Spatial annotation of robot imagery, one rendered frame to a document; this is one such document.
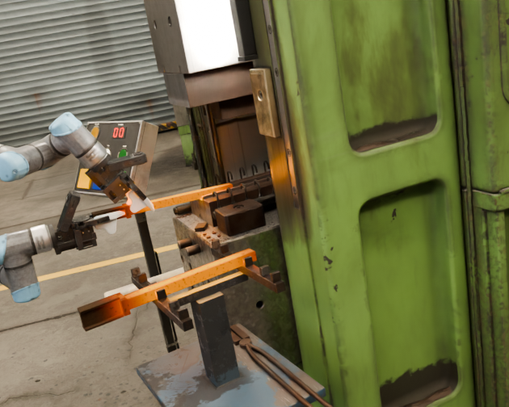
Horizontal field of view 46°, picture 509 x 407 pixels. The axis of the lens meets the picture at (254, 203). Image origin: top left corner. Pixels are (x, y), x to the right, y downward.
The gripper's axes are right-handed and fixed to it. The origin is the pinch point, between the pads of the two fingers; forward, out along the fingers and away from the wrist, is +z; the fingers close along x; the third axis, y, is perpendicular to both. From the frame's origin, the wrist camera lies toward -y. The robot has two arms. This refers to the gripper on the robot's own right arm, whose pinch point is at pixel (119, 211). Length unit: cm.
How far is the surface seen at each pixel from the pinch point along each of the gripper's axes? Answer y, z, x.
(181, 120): 44, 166, -480
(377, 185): -2, 55, 48
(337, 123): -20, 46, 48
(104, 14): -92, 167, -770
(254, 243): 12.9, 30.5, 22.3
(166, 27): -48, 23, 2
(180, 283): 5, 1, 52
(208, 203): 2.7, 24.3, 7.7
